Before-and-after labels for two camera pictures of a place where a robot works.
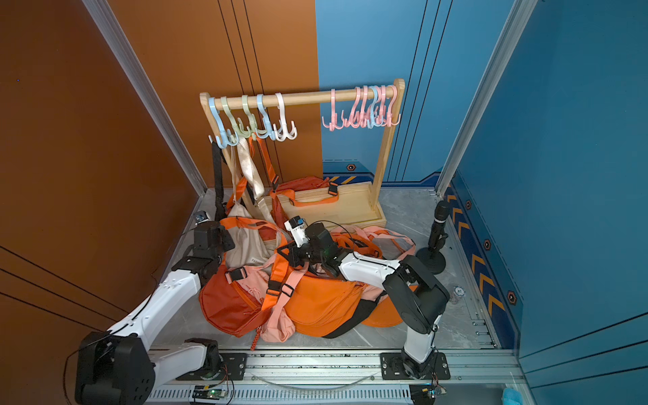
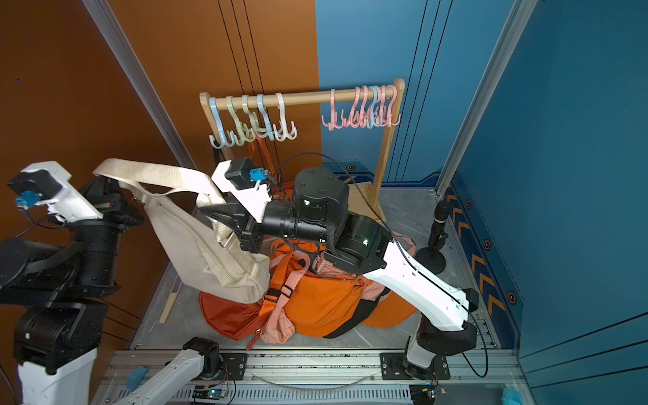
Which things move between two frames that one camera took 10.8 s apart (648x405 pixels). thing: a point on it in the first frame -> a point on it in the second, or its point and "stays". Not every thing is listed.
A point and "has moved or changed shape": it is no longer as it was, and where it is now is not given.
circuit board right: x=423 y=394 stays
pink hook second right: x=384 y=121 stays
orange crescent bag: x=319 y=305 stays
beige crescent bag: x=251 y=234 has moved or changed shape
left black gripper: x=229 y=247 -> x=116 y=207
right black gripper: x=294 y=253 -> x=248 y=224
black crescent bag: x=364 y=308 stays
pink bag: x=279 y=326 stays
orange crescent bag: x=384 y=314 stays
